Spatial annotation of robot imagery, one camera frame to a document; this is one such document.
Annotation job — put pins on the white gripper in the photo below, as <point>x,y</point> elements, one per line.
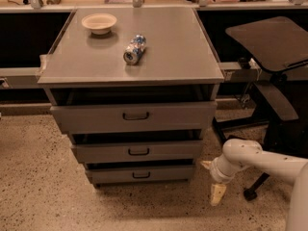
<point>218,173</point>

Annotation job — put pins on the grey bottom drawer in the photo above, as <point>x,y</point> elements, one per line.
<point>139,174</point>

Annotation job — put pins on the grey drawer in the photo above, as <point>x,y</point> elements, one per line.
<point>94,119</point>
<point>139,174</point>
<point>136,151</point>

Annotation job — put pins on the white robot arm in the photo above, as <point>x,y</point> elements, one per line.
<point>238,155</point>

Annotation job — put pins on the grey middle drawer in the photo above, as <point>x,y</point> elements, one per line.
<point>136,151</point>

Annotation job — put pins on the grey top drawer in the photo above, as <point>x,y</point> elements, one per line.
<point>94,119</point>

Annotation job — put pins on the grey drawer cabinet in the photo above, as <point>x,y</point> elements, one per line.
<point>177,66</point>

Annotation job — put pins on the black office chair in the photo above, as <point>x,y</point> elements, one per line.
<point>279,47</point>

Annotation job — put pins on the blue silver soda can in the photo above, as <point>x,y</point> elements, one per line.
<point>134,50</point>

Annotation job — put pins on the long workbench shelf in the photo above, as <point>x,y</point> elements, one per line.
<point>28,33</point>

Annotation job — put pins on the white paper bowl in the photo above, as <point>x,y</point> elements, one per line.
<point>99,23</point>

